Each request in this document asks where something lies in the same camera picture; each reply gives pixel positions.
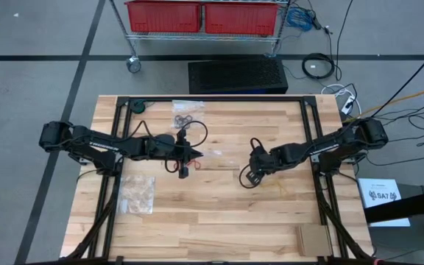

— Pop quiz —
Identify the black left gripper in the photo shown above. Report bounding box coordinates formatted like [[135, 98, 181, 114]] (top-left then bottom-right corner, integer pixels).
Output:
[[174, 127, 204, 180]]

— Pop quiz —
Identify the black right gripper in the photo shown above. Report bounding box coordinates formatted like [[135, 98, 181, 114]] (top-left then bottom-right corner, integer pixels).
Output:
[[246, 138, 290, 185]]

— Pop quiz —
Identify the green round object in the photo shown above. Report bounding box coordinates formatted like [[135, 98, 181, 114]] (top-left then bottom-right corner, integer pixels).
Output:
[[129, 99, 147, 115]]

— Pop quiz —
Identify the black perforated computer case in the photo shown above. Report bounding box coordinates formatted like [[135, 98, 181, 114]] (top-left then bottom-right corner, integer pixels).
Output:
[[187, 57, 289, 95]]

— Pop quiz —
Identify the brown cardboard piece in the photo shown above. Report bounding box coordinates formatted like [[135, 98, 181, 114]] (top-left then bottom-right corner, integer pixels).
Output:
[[294, 224, 333, 258]]

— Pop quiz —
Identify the grey caster wheel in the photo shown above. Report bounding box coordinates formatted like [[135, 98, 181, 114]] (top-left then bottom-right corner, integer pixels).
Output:
[[125, 54, 142, 74]]

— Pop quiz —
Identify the white power strip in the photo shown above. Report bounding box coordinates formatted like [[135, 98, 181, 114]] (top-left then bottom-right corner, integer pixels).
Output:
[[340, 94, 356, 115]]

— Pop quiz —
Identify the white SA7 printed sheet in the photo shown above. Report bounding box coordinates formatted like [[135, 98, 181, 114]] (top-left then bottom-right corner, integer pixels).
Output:
[[357, 177, 411, 227]]

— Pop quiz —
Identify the red plastic bin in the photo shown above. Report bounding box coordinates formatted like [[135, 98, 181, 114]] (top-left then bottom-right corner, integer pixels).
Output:
[[203, 1, 280, 37], [124, 0, 202, 33]]

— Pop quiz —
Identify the black metal beam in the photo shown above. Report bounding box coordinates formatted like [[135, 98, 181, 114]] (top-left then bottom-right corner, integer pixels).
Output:
[[364, 186, 424, 225]]

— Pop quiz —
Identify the grey side table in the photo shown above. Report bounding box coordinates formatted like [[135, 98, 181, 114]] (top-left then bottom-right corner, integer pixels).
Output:
[[366, 183, 424, 265]]

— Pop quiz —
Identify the black right camera cable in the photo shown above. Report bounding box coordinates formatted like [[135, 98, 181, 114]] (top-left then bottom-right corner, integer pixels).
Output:
[[238, 164, 259, 189]]

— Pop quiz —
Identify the black camera cable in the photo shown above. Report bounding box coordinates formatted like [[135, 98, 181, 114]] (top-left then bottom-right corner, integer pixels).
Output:
[[188, 119, 210, 149], [238, 164, 259, 189]]

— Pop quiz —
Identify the black left camera cable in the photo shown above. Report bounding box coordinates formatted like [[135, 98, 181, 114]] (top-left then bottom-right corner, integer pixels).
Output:
[[188, 119, 210, 149]]

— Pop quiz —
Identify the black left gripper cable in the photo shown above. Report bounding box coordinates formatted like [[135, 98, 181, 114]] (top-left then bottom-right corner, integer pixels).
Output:
[[163, 157, 180, 174]]

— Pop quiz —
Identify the black aluminium table frame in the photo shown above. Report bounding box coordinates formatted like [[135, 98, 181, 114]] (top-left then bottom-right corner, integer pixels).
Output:
[[59, 95, 375, 265]]

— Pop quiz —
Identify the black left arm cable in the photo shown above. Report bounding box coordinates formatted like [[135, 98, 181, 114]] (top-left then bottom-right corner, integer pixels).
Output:
[[127, 118, 154, 140]]

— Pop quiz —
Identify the black cable coil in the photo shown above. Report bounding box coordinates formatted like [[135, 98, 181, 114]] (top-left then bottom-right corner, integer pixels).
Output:
[[301, 52, 336, 80]]

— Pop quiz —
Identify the white floor cable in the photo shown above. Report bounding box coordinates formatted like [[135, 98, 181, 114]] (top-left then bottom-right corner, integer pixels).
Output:
[[320, 82, 363, 119]]

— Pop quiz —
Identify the chrome wire shelf rack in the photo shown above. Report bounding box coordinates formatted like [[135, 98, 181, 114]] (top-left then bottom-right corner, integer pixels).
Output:
[[107, 0, 293, 74]]

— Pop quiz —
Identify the blue cable coil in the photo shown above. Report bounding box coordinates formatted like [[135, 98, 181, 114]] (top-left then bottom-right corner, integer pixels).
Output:
[[284, 6, 315, 32]]

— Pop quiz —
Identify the thin black floor cable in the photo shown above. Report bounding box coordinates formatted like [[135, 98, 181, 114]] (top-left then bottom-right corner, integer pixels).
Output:
[[335, 0, 355, 82]]

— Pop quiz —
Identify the yellow floor cable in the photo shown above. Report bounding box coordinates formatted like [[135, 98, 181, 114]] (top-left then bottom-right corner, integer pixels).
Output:
[[344, 84, 424, 123]]

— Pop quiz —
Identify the black hanging cable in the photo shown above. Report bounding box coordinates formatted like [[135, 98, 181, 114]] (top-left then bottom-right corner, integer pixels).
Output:
[[368, 47, 424, 121]]

